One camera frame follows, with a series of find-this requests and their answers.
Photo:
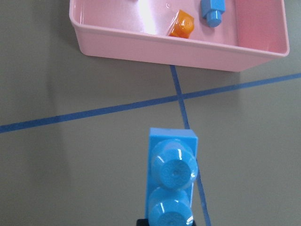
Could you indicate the small blue toy block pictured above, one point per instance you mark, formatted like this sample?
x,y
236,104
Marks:
x,y
212,11

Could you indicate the orange toy block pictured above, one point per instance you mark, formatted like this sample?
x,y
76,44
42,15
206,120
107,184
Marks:
x,y
182,25

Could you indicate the pink plastic box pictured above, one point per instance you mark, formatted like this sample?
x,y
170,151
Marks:
x,y
252,32

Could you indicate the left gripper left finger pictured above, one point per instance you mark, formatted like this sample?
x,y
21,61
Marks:
x,y
142,222

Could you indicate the long blue toy block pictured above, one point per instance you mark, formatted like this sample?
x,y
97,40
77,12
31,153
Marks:
x,y
171,173

